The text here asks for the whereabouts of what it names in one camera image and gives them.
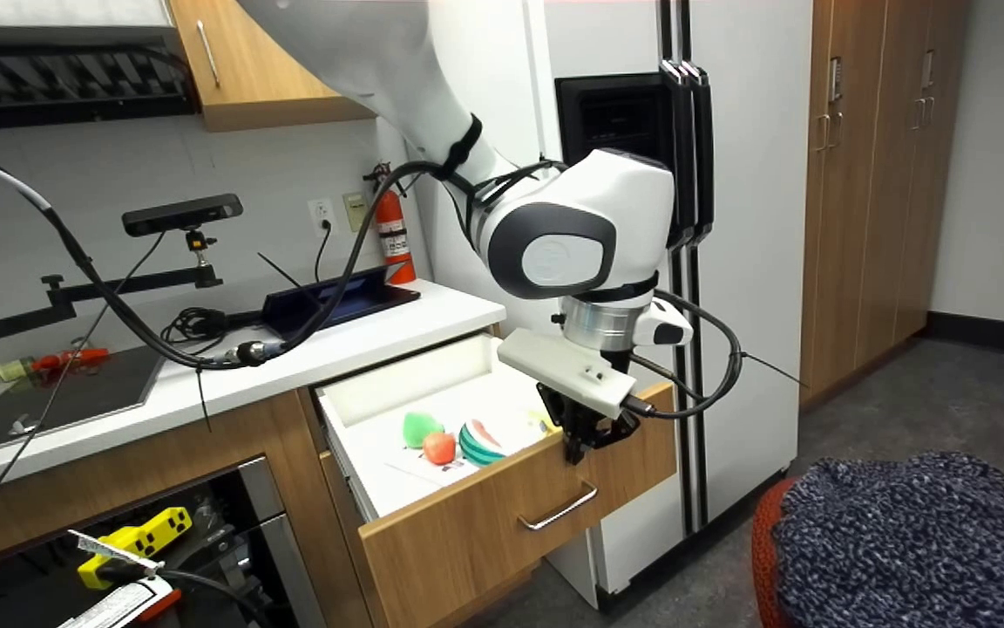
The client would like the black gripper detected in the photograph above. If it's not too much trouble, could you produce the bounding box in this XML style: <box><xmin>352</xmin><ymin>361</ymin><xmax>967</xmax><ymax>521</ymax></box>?
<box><xmin>532</xmin><ymin>382</ymin><xmax>646</xmax><ymax>469</ymax></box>

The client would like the silver drawer handle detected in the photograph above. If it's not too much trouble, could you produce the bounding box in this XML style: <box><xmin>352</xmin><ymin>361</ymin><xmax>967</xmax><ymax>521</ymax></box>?
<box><xmin>518</xmin><ymin>481</ymin><xmax>604</xmax><ymax>537</ymax></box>

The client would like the wooden front white drawer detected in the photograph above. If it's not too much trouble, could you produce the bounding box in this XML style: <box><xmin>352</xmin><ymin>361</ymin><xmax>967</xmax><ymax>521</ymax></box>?
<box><xmin>311</xmin><ymin>328</ymin><xmax>682</xmax><ymax>628</ymax></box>

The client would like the green toy leaf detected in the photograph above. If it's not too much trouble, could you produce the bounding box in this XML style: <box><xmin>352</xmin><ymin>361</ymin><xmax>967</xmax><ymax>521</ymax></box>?
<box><xmin>399</xmin><ymin>408</ymin><xmax>446</xmax><ymax>453</ymax></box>

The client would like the white double door refrigerator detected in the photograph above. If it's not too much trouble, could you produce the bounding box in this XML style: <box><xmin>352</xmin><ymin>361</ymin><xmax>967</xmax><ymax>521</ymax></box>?
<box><xmin>402</xmin><ymin>0</ymin><xmax>815</xmax><ymax>619</ymax></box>

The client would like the red fire extinguisher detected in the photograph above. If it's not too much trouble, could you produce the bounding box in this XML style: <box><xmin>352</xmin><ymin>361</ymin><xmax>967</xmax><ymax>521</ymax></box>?
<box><xmin>360</xmin><ymin>161</ymin><xmax>422</xmax><ymax>290</ymax></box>

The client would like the dark blue flat tray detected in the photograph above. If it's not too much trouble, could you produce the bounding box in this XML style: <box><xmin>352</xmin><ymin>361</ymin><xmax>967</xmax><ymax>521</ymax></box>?
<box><xmin>253</xmin><ymin>266</ymin><xmax>426</xmax><ymax>344</ymax></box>

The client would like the grey metal panel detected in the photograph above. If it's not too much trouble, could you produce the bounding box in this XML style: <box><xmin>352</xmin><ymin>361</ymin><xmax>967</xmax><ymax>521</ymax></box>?
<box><xmin>232</xmin><ymin>449</ymin><xmax>326</xmax><ymax>628</ymax></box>

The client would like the black fridge dispenser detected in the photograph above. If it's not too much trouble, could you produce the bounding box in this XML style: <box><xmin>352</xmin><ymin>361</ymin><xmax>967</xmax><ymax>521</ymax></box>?
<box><xmin>554</xmin><ymin>71</ymin><xmax>689</xmax><ymax>168</ymax></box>

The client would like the tall wooden cabinet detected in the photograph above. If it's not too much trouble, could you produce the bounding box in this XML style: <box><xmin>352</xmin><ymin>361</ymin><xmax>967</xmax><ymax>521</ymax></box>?
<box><xmin>798</xmin><ymin>0</ymin><xmax>977</xmax><ymax>412</ymax></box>

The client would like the yellow black power tool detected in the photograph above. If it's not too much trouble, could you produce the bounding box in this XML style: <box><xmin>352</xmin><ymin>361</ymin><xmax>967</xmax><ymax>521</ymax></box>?
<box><xmin>72</xmin><ymin>502</ymin><xmax>195</xmax><ymax>592</ymax></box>

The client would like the wooden base cabinet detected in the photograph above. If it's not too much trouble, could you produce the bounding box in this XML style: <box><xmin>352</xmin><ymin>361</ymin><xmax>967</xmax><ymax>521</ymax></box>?
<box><xmin>0</xmin><ymin>388</ymin><xmax>374</xmax><ymax>628</ymax></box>

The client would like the red green toy carrot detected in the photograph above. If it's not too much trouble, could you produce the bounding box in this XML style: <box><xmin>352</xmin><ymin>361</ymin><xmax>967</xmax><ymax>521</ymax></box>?
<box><xmin>0</xmin><ymin>344</ymin><xmax>116</xmax><ymax>388</ymax></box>

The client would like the black flat mat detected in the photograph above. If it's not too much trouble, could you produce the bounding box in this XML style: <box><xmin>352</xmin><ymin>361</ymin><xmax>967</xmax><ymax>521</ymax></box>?
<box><xmin>0</xmin><ymin>339</ymin><xmax>171</xmax><ymax>461</ymax></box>

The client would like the black range hood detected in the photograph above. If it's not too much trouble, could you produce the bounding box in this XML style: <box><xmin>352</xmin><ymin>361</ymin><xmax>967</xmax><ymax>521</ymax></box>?
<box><xmin>0</xmin><ymin>25</ymin><xmax>201</xmax><ymax>134</ymax></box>

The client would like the beige wall outlet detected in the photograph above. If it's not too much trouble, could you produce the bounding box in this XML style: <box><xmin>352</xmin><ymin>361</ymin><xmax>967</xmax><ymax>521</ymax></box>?
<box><xmin>342</xmin><ymin>190</ymin><xmax>375</xmax><ymax>235</ymax></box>

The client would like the black power cord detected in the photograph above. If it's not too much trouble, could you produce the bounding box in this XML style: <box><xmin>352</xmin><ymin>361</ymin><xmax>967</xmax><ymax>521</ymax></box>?
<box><xmin>311</xmin><ymin>217</ymin><xmax>337</xmax><ymax>287</ymax></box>

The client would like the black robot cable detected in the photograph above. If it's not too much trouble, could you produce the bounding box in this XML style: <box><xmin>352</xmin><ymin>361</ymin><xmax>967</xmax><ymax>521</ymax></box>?
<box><xmin>0</xmin><ymin>142</ymin><xmax>749</xmax><ymax>427</ymax></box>

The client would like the coiled black cable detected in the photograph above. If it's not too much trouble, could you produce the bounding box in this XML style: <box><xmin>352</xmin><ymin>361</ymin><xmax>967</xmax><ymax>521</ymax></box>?
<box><xmin>156</xmin><ymin>305</ymin><xmax>236</xmax><ymax>354</ymax></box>

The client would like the black stereo camera bar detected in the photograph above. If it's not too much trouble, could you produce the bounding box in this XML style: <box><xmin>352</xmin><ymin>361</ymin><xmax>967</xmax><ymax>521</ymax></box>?
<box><xmin>118</xmin><ymin>192</ymin><xmax>247</xmax><ymax>242</ymax></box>

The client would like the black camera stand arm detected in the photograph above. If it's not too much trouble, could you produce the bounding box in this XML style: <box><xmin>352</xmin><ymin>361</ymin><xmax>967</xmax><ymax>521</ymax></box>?
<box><xmin>0</xmin><ymin>224</ymin><xmax>228</xmax><ymax>355</ymax></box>

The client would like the wooden wall cabinet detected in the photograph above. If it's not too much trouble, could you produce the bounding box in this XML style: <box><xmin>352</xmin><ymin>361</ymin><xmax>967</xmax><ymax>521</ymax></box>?
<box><xmin>168</xmin><ymin>0</ymin><xmax>375</xmax><ymax>134</ymax></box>

